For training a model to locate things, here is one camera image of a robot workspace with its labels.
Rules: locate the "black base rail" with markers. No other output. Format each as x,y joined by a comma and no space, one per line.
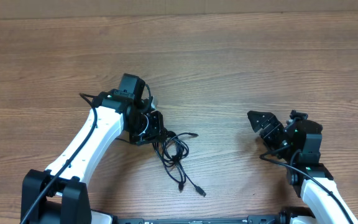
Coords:
251,219

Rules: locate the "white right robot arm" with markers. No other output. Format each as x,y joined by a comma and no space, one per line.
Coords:
296,147

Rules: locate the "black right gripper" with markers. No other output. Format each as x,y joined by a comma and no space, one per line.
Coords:
275,126

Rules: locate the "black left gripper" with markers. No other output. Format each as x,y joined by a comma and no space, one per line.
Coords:
156,133

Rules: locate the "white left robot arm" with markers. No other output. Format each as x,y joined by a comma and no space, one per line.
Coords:
59,194

